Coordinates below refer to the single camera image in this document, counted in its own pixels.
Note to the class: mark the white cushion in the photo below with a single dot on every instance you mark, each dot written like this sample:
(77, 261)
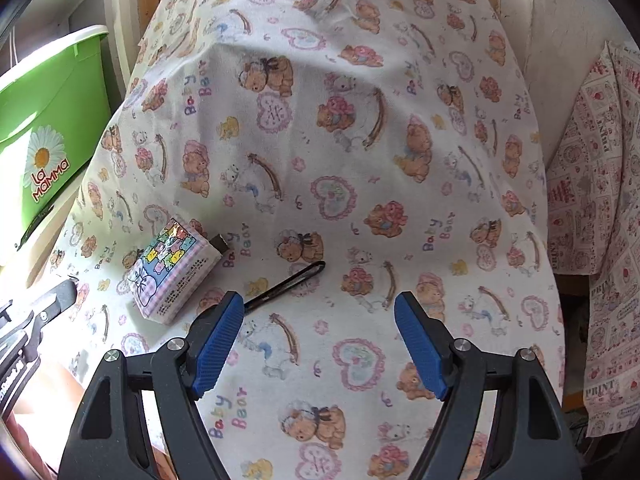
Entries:
(560, 35)

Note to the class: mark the bear print cloth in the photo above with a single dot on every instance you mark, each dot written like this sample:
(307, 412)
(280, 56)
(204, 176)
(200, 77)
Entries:
(325, 160)

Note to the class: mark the red print cloth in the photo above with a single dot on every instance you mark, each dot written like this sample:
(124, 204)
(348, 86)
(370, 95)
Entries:
(595, 210)

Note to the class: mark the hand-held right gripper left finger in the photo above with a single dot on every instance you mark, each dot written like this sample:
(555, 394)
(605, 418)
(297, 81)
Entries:
(217, 345)

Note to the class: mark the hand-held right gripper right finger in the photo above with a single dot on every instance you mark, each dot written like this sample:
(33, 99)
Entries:
(420, 345)

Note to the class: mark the pastel bow print tissue packet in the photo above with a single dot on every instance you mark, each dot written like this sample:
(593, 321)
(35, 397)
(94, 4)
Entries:
(170, 270)

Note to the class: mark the black hair pin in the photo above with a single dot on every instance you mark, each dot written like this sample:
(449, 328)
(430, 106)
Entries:
(285, 287)

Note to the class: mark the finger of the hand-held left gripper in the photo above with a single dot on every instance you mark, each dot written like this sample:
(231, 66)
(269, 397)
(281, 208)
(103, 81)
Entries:
(52, 302)

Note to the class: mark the green plastic bin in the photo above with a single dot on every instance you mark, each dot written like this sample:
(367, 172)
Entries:
(55, 105)

